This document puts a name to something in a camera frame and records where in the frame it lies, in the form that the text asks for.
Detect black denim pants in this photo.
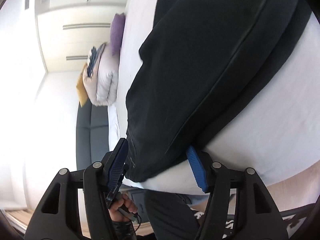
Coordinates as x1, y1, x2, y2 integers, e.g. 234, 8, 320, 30
126, 0, 311, 182

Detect operator left hand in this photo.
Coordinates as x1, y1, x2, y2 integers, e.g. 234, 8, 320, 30
109, 192, 139, 224

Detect dark grey headboard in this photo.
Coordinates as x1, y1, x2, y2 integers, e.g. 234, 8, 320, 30
76, 101, 109, 170

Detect yellow pillow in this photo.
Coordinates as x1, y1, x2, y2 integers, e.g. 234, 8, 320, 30
76, 63, 88, 107

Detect folded grey duvet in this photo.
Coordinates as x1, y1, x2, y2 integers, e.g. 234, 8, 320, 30
82, 43, 119, 106

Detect white bed mattress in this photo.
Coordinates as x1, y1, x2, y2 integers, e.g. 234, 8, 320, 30
108, 0, 319, 185

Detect folded blue jeans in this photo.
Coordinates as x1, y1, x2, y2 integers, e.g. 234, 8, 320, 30
87, 43, 106, 77

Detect purple pillow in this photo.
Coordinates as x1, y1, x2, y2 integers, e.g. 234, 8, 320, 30
110, 13, 125, 55

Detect cream wardrobe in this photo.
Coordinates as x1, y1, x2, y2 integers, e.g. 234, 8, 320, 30
25, 0, 127, 73

